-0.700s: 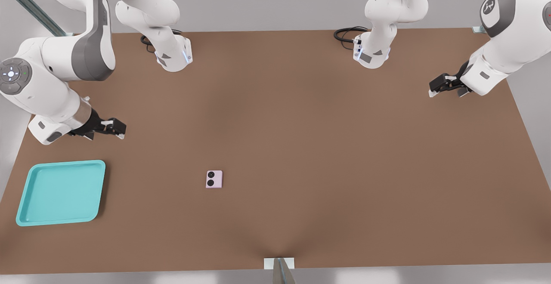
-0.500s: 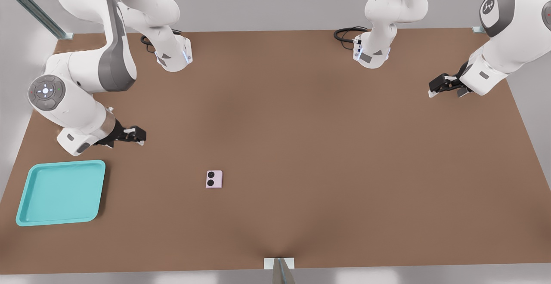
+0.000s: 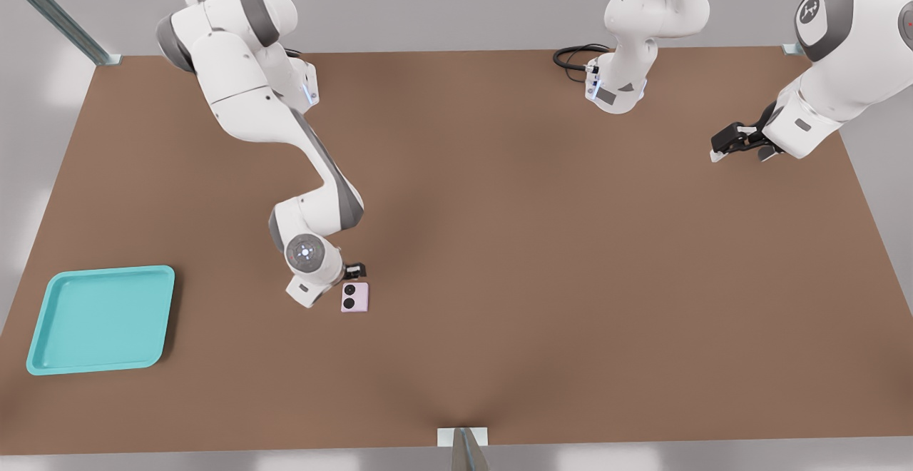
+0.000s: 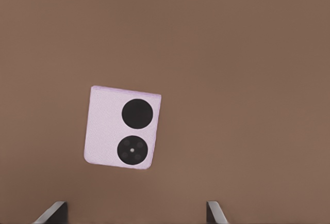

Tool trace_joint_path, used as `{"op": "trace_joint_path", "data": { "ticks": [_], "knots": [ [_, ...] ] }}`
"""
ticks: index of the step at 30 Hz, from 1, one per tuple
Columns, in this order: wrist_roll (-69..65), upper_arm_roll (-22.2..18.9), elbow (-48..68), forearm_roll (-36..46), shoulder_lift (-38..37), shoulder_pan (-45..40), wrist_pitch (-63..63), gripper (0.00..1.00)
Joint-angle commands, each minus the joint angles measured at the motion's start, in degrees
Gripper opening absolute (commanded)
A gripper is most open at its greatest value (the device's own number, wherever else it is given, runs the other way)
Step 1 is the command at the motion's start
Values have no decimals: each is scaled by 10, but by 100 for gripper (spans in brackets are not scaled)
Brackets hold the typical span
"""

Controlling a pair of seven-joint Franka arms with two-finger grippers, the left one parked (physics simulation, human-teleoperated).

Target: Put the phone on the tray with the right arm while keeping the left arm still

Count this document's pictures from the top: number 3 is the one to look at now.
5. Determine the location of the pale lilac phone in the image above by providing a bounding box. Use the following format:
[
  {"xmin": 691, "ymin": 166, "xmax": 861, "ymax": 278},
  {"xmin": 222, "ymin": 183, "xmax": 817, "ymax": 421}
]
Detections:
[{"xmin": 340, "ymin": 282, "xmax": 370, "ymax": 313}]

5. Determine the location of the pale blue-green tray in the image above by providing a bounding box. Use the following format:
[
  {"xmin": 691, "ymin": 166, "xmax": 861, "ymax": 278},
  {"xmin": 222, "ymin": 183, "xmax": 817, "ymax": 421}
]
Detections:
[{"xmin": 26, "ymin": 265, "xmax": 176, "ymax": 376}]

